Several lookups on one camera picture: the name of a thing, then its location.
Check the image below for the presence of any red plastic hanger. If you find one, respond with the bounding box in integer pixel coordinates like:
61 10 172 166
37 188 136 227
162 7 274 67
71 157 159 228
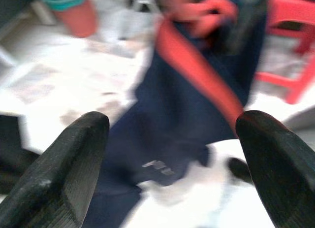
155 0 244 130

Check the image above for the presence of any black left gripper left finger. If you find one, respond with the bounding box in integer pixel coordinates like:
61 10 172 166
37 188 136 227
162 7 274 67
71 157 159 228
0 111 110 228

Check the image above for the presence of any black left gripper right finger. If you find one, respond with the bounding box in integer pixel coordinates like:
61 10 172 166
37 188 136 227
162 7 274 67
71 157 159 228
235 109 315 228

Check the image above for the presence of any red plastic stool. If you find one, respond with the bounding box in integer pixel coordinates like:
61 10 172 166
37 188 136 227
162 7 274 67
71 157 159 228
254 0 315 104

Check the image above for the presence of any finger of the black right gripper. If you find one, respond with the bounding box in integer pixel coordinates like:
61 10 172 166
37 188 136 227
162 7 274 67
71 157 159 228
227 0 269 53

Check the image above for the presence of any navy shirt red striped collar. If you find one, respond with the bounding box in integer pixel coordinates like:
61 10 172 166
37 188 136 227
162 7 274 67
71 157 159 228
83 0 268 228

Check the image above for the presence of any orange bin teal bag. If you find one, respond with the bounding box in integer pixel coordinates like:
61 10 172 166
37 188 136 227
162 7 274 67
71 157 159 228
36 0 99 38

